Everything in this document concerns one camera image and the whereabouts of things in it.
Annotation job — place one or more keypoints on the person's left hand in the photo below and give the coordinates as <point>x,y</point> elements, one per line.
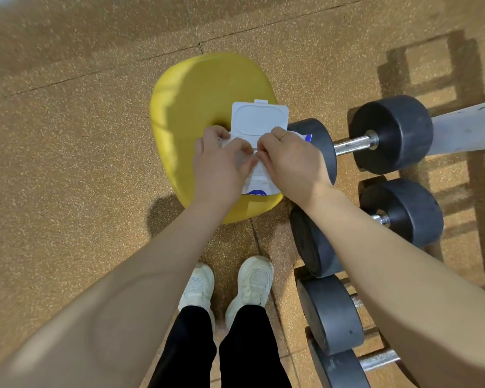
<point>214,173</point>

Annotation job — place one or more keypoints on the person's right hand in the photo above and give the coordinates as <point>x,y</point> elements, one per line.
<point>295,169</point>

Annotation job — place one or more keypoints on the person's right thumb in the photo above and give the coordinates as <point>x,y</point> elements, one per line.
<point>263,162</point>

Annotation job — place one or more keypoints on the person's left thumb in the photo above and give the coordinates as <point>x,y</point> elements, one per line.
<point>249,166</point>

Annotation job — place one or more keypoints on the white wet wipes pack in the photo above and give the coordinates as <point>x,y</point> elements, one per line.
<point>256,119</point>

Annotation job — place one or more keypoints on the person's right forearm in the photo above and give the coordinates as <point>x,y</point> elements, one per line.
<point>408,286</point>

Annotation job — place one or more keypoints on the person's left forearm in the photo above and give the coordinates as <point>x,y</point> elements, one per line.
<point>117,303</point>

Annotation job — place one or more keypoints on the yellow round stool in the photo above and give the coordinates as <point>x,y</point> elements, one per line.
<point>194,105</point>

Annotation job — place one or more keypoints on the person's right white shoe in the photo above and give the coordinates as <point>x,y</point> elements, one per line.
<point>251,284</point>

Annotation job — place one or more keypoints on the person's white shoe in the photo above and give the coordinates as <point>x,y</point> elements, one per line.
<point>198,288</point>
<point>251,284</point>

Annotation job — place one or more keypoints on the grey dumbbell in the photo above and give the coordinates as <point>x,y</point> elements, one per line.
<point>392,135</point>
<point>329,313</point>
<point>339,369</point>
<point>404,212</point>

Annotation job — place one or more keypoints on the person's left white shoe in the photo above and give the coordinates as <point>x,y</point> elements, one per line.
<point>198,288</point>

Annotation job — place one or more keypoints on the person's right black trouser leg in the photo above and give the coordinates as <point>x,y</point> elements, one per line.
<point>252,351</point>

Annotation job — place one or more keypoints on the person's black trouser leg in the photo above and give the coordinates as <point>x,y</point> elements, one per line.
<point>252,351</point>
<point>188,351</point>

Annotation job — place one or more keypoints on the person's left black trouser leg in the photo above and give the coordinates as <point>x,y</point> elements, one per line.
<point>188,351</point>

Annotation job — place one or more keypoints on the grey dumbbell rack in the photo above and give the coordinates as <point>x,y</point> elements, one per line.
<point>464,127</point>

